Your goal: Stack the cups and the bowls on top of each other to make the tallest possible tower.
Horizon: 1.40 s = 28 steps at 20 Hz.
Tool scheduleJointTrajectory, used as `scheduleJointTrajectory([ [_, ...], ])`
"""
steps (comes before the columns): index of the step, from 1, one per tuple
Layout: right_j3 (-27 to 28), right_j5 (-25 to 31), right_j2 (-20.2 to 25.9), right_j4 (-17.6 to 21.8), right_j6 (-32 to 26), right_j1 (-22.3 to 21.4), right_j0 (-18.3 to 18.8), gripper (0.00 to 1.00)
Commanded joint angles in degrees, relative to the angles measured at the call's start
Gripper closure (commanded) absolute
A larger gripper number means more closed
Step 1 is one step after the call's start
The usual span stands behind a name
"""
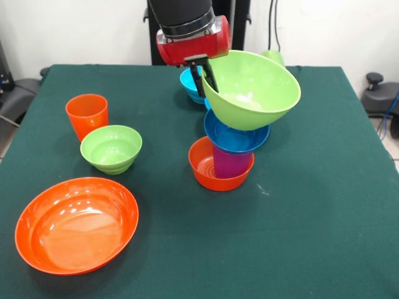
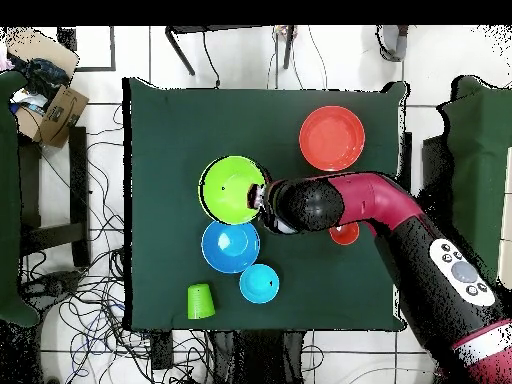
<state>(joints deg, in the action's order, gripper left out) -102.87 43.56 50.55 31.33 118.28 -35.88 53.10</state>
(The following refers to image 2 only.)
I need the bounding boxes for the black square frame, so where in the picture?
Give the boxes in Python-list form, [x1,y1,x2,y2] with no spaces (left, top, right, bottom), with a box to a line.
[56,25,117,73]

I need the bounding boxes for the large blue bowl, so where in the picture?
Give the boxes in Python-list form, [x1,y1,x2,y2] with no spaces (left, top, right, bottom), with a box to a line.
[200,220,262,275]

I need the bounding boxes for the orange cup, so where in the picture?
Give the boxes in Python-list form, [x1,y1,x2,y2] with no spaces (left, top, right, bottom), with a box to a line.
[328,221,360,246]

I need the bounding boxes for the large green bowl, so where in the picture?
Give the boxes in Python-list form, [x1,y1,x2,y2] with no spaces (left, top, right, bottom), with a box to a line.
[197,155,268,226]

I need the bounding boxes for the large orange bowl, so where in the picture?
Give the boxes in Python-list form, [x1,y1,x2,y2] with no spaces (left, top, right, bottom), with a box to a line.
[298,105,366,173]

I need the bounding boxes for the black box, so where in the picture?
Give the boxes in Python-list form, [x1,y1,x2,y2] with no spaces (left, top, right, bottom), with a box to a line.
[421,134,455,225]

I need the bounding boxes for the small turquoise bowl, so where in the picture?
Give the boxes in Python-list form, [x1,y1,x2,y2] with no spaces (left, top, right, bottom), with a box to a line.
[238,263,280,305]

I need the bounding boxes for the person's foot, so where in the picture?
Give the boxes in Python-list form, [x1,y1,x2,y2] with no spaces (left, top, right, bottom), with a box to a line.
[375,25,410,63]

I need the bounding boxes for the black table frame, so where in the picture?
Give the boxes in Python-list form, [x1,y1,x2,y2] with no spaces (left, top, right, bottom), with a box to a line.
[164,25,299,77]

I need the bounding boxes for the green cloth covered table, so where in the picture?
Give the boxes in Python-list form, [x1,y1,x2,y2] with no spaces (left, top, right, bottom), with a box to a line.
[0,70,41,328]
[433,74,512,289]

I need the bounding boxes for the printed cardboard box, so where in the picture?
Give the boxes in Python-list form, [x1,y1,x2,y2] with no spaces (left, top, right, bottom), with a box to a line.
[15,84,90,150]

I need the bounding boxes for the green cup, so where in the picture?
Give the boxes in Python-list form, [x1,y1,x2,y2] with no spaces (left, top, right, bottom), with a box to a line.
[186,282,218,321]

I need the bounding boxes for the grey pedestal leg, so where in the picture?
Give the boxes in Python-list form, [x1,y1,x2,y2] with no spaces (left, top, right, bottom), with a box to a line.
[19,270,83,309]

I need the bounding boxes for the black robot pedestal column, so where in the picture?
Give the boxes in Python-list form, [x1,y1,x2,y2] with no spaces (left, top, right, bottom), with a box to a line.
[209,329,309,384]

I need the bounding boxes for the black bench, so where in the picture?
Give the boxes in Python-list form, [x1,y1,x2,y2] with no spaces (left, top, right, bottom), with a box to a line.
[17,126,92,270]

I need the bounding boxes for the plain cardboard box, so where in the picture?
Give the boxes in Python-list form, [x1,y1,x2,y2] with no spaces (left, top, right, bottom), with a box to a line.
[6,26,81,79]

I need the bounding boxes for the white board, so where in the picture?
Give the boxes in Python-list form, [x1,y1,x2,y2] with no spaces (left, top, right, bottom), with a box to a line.
[496,146,512,289]

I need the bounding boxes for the dark green tablecloth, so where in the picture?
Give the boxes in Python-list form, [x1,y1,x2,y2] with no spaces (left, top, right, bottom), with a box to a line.
[122,76,408,332]

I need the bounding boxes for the tangled floor cables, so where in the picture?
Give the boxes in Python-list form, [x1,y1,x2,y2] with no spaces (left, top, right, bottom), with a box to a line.
[19,103,213,384]

